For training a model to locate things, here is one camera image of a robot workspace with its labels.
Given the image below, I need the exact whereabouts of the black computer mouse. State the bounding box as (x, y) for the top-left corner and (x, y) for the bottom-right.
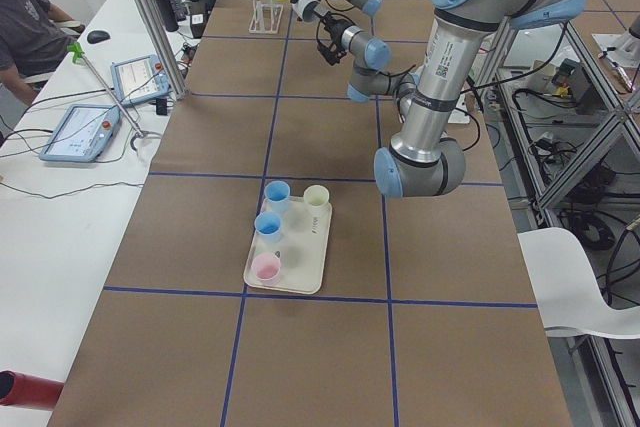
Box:
(87, 30), (111, 45)

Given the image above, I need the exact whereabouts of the pale green plastic cup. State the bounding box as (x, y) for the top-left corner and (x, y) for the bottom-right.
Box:
(303, 184), (330, 208)

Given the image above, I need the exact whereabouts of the pink plastic cup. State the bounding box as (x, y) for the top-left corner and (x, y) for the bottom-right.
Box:
(249, 252), (281, 286)

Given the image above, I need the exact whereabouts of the blue plastic cup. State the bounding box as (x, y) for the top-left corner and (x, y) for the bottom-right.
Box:
(254, 212), (283, 245)
(264, 180), (291, 214)

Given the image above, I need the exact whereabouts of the white wire cup rack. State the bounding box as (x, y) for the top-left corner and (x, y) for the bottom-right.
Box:
(248, 0), (284, 34)

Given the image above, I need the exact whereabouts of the metal rod stand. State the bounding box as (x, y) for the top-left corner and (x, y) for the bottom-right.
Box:
(67, 42), (162, 152)

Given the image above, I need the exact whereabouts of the grey plastic cup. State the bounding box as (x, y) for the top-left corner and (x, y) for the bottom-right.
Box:
(292, 0), (319, 23)

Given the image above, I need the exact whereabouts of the white chair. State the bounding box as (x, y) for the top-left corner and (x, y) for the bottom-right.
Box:
(518, 227), (639, 340)

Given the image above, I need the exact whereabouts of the red cylinder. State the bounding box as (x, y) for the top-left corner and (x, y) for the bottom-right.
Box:
(1, 370), (64, 411)

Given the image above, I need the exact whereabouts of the aluminium frame post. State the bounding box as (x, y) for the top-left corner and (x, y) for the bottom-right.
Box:
(134, 0), (187, 100)

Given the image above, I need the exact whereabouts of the seated person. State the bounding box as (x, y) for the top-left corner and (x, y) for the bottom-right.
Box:
(1, 0), (85, 105)

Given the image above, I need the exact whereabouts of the cream plastic tray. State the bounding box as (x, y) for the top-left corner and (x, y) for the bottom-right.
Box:
(243, 196), (332, 294)

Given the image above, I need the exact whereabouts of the teach pendant with red button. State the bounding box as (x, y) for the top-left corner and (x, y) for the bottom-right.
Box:
(38, 104), (120, 163)

